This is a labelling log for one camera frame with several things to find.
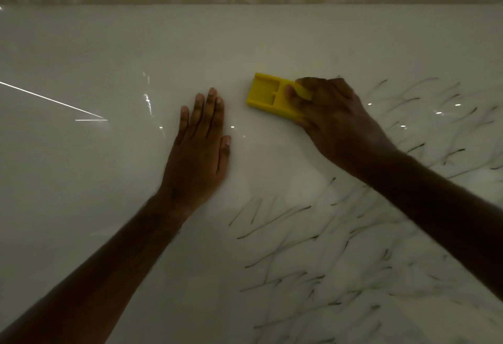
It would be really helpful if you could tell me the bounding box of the person's right forearm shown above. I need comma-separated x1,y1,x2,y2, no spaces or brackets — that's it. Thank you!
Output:
356,150,503,303

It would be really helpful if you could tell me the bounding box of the person's left forearm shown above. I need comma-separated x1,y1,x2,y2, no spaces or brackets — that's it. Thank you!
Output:
0,188,194,344

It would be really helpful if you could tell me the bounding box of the person's left hand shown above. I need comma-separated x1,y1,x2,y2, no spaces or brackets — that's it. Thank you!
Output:
157,87,232,216

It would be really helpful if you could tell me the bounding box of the person's right hand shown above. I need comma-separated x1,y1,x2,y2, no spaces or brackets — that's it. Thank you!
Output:
285,77,402,181

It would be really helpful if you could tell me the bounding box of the glossy white marbled film sheet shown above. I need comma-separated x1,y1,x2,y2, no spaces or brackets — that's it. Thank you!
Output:
0,3,503,344

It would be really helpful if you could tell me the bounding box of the yellow plastic scraper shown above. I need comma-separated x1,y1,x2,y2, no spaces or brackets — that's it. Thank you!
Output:
246,73,315,122

